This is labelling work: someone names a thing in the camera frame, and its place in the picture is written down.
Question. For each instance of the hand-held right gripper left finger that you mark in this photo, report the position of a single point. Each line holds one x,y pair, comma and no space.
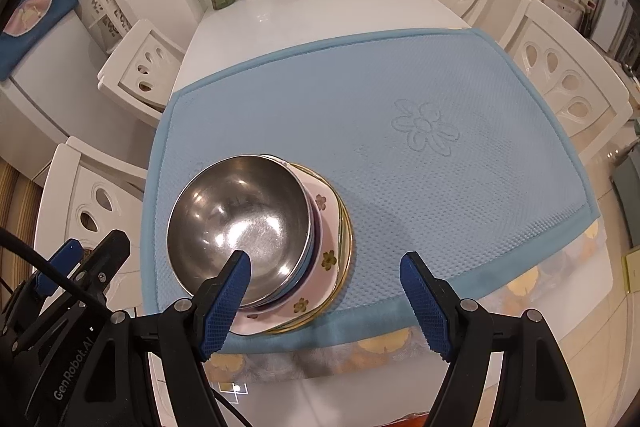
225,307

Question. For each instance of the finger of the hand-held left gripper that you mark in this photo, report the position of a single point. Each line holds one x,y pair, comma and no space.
112,252
67,257

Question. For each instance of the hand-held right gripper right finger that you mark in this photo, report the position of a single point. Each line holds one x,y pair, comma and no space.
425,307

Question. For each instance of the hexagonal floral plate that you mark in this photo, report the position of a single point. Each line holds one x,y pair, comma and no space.
347,252

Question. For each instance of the blue steel bowl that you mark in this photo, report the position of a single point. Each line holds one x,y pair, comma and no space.
240,207

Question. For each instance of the small square floral plate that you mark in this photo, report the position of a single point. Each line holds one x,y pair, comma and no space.
327,277

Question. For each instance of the bamboo slat screen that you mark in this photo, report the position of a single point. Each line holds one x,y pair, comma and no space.
20,207

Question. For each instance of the light blue textured mat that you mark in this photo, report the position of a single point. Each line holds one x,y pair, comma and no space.
425,187

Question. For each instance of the white refrigerator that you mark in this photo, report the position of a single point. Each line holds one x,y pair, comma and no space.
50,107

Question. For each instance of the blue cloth with pink patch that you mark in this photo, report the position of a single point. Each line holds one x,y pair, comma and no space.
15,57

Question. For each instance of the yellow box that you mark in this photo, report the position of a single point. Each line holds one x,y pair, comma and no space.
632,269

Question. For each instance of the grey green container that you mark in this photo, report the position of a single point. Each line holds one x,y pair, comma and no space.
627,202

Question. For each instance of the white cabinet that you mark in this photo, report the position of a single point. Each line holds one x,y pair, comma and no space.
612,17

